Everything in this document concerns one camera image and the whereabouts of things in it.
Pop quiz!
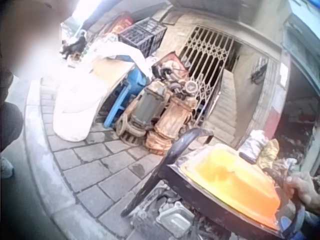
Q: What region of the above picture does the person's right hand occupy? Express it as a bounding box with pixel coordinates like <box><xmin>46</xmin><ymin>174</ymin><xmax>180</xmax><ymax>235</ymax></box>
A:
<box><xmin>284</xmin><ymin>171</ymin><xmax>320</xmax><ymax>215</ymax></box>

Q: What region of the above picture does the yellow plastic bag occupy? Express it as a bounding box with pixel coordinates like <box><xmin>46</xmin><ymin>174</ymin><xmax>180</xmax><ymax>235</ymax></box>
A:
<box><xmin>257</xmin><ymin>138</ymin><xmax>280</xmax><ymax>171</ymax></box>

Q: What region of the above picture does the concrete staircase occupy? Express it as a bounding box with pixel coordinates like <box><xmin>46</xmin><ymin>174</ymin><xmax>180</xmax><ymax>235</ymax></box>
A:
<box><xmin>206</xmin><ymin>68</ymin><xmax>238</xmax><ymax>143</ymax></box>

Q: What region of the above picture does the silver metal engine cover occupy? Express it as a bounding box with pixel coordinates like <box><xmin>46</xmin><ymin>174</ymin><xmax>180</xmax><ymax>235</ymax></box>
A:
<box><xmin>155</xmin><ymin>201</ymin><xmax>195</xmax><ymax>237</ymax></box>

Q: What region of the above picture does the rusty orange pump motor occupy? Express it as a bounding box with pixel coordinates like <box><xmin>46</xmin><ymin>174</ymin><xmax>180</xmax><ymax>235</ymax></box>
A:
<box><xmin>145</xmin><ymin>96</ymin><xmax>198</xmax><ymax>151</ymax></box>

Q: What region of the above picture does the folding metal lattice gate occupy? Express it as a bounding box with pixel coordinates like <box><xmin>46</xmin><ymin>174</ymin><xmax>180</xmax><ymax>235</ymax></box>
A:
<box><xmin>177</xmin><ymin>24</ymin><xmax>235</xmax><ymax>127</ymax></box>

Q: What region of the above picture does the heap of machine parts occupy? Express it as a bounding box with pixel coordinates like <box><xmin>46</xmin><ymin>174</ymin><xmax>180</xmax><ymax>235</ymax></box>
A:
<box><xmin>151</xmin><ymin>51</ymin><xmax>200</xmax><ymax>98</ymax></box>

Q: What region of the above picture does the grey electric pump motor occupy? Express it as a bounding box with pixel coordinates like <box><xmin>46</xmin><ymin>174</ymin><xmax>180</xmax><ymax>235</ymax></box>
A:
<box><xmin>115</xmin><ymin>80</ymin><xmax>169</xmax><ymax>148</ymax></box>

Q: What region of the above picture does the black plastic crate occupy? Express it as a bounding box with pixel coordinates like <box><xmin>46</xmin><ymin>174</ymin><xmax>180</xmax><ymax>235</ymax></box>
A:
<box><xmin>117</xmin><ymin>17</ymin><xmax>168</xmax><ymax>58</ymax></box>

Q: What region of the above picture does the wooden board table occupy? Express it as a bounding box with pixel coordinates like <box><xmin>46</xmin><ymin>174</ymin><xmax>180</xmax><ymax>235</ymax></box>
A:
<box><xmin>90</xmin><ymin>56</ymin><xmax>137</xmax><ymax>111</ymax></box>

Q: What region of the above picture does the large white sack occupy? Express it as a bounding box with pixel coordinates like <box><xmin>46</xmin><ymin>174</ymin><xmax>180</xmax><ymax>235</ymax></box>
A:
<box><xmin>52</xmin><ymin>41</ymin><xmax>146</xmax><ymax>143</ymax></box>

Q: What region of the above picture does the red plastic crate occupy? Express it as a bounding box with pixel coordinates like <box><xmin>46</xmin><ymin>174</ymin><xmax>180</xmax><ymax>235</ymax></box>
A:
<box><xmin>111</xmin><ymin>15</ymin><xmax>135</xmax><ymax>36</ymax></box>

